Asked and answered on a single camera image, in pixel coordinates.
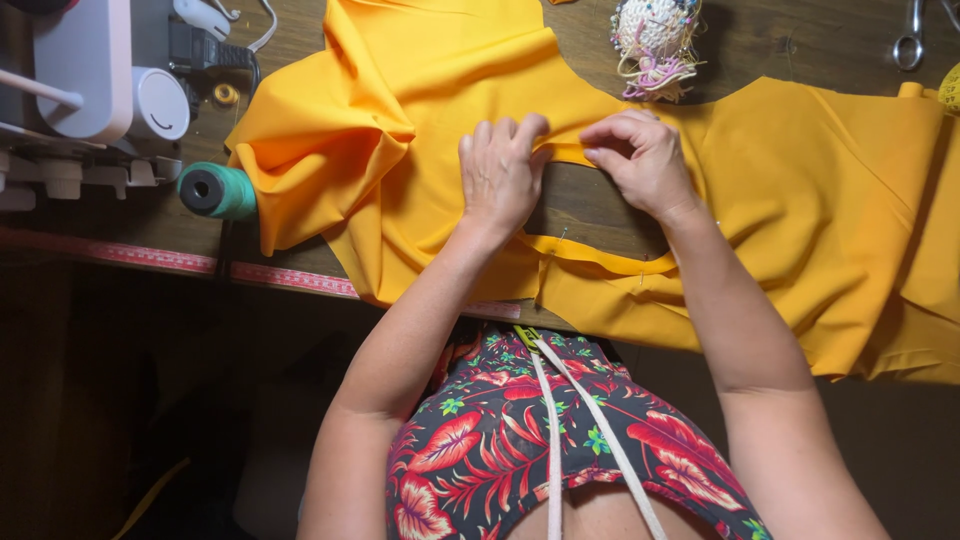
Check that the person's right hand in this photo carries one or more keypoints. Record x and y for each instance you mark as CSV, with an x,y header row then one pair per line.
x,y
645,165

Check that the person's left hand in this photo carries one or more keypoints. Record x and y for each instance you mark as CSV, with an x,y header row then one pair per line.
x,y
499,176

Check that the orange fabric piece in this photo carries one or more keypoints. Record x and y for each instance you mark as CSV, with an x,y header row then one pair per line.
x,y
750,225

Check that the crocheted pin cushion with pins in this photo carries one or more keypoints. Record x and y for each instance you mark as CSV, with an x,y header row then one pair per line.
x,y
658,46

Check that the floral patterned garment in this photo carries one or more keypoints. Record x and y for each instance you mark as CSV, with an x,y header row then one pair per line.
x,y
555,442

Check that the green thread spool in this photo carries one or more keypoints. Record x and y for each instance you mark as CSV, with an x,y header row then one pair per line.
x,y
217,190

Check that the yellow bobbin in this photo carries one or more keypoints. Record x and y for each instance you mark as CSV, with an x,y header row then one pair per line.
x,y
225,94

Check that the red measuring tape strip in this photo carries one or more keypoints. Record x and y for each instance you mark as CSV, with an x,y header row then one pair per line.
x,y
225,266

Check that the silver scissors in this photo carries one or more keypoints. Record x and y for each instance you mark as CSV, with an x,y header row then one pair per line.
x,y
911,34

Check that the white sewing machine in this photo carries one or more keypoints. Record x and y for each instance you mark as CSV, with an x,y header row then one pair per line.
x,y
82,90

